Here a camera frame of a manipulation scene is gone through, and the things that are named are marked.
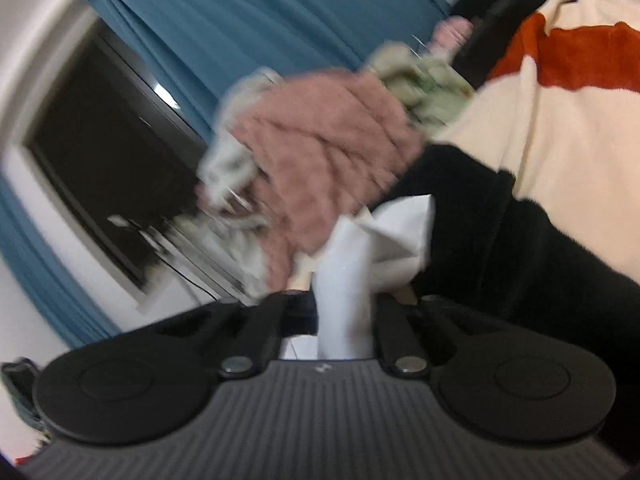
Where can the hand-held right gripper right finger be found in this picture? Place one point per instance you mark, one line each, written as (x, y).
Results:
(395, 330)

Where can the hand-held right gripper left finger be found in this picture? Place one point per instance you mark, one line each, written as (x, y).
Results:
(260, 330)

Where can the white cloth garment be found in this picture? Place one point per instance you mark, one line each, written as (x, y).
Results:
(345, 305)

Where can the pile of clothes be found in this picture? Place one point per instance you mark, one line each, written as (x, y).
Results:
(425, 85)

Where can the pink fluffy blanket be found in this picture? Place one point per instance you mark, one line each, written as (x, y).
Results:
(325, 150)

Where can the narrow blue curtain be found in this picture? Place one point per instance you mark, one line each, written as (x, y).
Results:
(45, 270)

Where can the dark window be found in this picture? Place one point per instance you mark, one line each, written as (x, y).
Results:
(100, 160)

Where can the striped cream red black blanket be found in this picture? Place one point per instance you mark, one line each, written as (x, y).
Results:
(575, 135)

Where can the small pink garment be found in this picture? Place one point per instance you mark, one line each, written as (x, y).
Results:
(452, 30)

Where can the wide blue curtain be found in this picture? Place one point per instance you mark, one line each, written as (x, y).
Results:
(250, 15)

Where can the black chair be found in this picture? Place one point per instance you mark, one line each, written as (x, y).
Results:
(500, 15)

